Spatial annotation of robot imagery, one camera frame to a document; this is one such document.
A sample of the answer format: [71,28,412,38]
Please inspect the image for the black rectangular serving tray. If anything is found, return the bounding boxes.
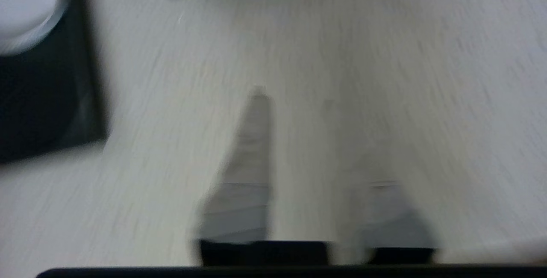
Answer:
[0,0,110,164]

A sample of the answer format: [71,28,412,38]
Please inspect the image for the white saucer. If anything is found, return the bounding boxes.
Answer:
[0,0,70,56]

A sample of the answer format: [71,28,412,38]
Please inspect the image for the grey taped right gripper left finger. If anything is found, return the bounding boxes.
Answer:
[194,86,276,266]

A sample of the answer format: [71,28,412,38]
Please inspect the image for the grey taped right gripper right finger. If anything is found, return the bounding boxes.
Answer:
[323,98,437,266]

